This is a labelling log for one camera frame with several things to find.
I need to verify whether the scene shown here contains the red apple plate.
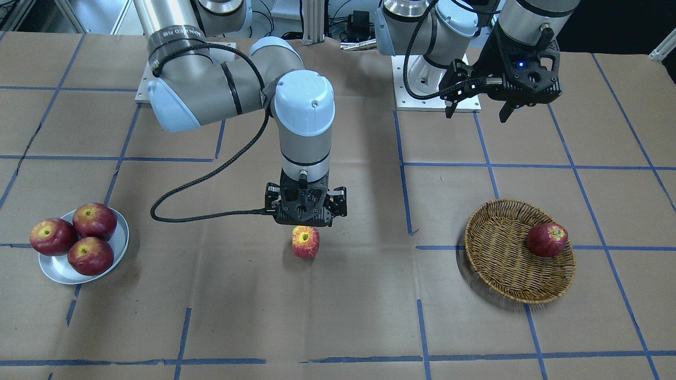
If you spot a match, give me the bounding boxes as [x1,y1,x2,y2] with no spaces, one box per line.
[67,236,115,276]
[72,203,117,241]
[30,218,78,257]

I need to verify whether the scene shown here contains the dark red apple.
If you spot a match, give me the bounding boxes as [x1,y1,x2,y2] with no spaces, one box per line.
[526,222,568,258]

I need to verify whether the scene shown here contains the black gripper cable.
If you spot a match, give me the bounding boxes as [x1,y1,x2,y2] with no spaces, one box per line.
[403,0,502,100]
[151,42,278,222]

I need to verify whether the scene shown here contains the grey metal plate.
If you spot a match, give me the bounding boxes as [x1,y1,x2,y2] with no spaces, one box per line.
[37,208,129,286]

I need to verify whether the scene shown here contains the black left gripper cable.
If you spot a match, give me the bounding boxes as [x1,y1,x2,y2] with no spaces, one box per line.
[403,0,502,100]

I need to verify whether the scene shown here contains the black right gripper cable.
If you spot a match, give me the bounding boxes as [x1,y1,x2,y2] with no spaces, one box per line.
[151,42,278,222]

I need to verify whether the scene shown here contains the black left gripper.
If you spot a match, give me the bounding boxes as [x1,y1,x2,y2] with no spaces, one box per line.
[439,25,561,123]

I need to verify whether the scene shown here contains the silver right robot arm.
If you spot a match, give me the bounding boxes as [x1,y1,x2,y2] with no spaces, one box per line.
[134,1,348,227]

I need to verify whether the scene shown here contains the red apple plate front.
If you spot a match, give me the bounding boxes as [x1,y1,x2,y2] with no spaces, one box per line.
[67,236,115,276]

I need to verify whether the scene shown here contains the black power adapter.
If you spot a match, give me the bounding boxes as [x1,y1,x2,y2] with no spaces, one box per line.
[350,10,370,35]

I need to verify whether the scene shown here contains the red apple plate top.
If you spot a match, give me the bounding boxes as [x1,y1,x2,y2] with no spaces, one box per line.
[72,203,117,241]

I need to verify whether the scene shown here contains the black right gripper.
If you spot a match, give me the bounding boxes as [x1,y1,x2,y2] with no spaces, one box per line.
[264,169,348,227]

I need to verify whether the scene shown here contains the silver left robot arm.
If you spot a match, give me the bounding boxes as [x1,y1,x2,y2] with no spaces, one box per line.
[374,1,579,122]

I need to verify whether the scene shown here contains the aluminium frame post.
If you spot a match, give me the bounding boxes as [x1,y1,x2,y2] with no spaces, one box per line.
[300,0,326,46]

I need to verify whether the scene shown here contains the brown wicker basket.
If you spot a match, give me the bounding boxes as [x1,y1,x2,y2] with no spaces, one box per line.
[464,198,577,305]

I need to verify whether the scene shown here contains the red yellow apple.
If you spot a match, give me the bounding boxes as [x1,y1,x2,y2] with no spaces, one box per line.
[292,225,320,259]

